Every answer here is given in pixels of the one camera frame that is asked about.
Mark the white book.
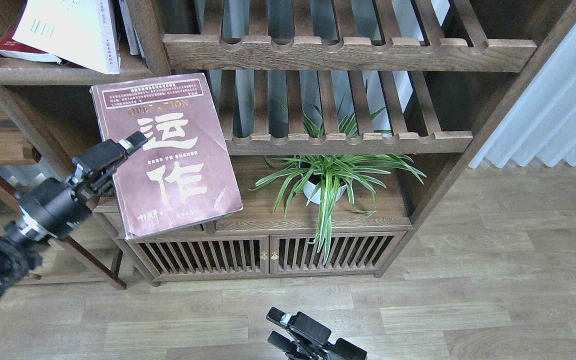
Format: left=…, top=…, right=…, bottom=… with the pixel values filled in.
left=119, top=0, right=144, bottom=57
left=13, top=0, right=121, bottom=75

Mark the white upright book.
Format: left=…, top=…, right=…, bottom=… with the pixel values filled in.
left=119, top=0, right=144, bottom=57

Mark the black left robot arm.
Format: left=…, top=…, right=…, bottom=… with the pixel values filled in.
left=0, top=131, right=148, bottom=298

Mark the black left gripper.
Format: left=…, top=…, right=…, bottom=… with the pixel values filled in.
left=15, top=131, right=149, bottom=242

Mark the dark brown book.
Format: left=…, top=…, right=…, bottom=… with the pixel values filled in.
left=90, top=72, right=243, bottom=240

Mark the white plant pot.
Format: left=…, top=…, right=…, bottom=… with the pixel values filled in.
left=302, top=175, right=348, bottom=205

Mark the dark wooden bookshelf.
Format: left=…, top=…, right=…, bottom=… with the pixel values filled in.
left=0, top=0, right=576, bottom=286

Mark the red book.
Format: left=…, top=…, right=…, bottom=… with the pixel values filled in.
left=0, top=30, right=63, bottom=64

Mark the white curtain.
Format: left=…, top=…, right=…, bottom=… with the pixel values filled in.
left=469, top=25, right=576, bottom=169

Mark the green spider plant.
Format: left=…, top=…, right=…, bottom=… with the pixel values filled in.
left=246, top=80, right=427, bottom=264

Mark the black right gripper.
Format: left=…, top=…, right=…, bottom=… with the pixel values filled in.
left=266, top=307, right=367, bottom=360

